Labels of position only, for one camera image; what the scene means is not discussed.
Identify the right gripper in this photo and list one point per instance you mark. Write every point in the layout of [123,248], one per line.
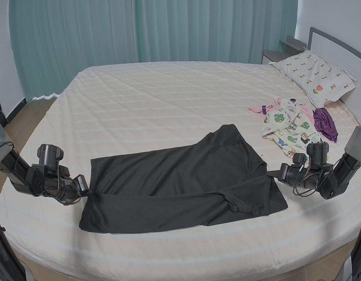
[294,176]

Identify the pink garment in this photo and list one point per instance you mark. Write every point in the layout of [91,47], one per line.
[256,108]

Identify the purple garment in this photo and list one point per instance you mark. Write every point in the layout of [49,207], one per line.
[325,124]

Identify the white printed pillow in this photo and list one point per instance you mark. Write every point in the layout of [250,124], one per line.
[315,75]

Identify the white printed pyjama top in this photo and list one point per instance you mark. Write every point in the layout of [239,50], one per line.
[288,130]

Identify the black T-shirt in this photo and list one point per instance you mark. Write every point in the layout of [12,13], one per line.
[168,192]

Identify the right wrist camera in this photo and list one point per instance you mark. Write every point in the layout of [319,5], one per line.
[300,159]

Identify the blue-green curtain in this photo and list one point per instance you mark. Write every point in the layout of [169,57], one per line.
[215,22]
[69,34]

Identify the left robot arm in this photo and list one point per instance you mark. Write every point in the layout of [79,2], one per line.
[50,157]

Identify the grey bedside table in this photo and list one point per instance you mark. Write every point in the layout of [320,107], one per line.
[272,56]

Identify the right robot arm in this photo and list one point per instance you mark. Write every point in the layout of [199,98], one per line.
[341,168]

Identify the bed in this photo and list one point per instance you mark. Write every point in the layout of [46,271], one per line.
[168,104]

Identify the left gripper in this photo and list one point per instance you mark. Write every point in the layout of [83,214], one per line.
[69,190]

